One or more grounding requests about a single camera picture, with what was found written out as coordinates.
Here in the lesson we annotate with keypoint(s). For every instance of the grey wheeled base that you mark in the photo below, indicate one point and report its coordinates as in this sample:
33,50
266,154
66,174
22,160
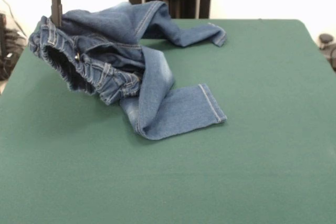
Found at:
325,38

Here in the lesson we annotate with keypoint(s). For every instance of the black equipment stand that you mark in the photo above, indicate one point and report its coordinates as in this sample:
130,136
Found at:
13,48

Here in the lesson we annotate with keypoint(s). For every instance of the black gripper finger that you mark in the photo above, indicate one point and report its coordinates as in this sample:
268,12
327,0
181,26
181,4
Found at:
59,9
53,6

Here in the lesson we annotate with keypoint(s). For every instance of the blue denim jeans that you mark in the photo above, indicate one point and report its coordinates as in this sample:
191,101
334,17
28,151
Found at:
157,77

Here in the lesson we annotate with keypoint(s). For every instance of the dark green table cloth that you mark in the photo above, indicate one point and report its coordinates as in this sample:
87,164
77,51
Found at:
262,129

